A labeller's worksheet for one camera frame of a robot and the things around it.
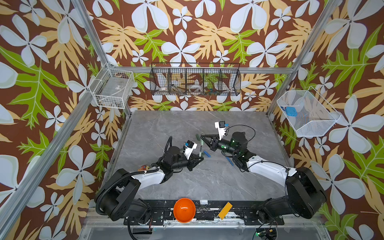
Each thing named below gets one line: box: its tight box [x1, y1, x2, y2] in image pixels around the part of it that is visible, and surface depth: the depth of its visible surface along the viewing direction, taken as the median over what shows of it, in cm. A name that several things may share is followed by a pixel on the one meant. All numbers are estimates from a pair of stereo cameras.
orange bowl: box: [173, 197, 196, 223], surface depth 76 cm
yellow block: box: [218, 201, 233, 220], surface depth 78 cm
